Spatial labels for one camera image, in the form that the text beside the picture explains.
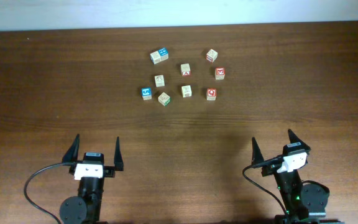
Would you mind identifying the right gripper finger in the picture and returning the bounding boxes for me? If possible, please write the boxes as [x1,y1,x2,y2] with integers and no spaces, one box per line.
[288,129,306,146]
[251,137,264,166]

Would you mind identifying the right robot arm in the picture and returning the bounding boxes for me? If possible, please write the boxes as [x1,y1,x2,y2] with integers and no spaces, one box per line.
[250,129,330,223]

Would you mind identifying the wooden block elephant picture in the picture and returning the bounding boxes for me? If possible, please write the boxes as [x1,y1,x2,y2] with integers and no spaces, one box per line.
[158,92,171,106]

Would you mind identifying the blue 5 wooden block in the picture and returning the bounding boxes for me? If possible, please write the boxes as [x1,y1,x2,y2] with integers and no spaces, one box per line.
[141,87,152,100]

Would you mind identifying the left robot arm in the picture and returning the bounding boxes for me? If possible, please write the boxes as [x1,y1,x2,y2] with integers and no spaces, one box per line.
[59,135,124,224]

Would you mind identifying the wooden block red A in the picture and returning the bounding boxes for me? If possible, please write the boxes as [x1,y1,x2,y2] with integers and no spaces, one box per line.
[180,63,191,76]

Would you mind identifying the wooden block far right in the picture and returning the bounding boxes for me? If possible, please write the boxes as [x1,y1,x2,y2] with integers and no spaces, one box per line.
[206,49,218,63]

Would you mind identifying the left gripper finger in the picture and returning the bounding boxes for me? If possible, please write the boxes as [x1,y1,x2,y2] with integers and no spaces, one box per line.
[114,137,124,171]
[62,134,80,163]

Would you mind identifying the plain wooden block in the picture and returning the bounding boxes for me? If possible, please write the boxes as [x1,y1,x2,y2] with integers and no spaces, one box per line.
[150,51,161,64]

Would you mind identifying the red E wooden block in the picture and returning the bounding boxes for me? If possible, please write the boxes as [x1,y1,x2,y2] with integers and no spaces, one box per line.
[215,67,226,80]

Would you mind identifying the wooden block ball picture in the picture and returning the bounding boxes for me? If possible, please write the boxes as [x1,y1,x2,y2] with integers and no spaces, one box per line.
[154,75,165,87]

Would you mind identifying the red Q wooden block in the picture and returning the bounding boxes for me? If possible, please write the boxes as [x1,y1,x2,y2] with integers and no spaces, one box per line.
[206,88,217,101]

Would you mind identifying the blue topped wooden block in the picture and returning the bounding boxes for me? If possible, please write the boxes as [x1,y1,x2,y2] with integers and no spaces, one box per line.
[158,47,169,61]

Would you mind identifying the wooden block yellow side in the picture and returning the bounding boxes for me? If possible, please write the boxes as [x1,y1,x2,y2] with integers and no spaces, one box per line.
[181,85,192,98]

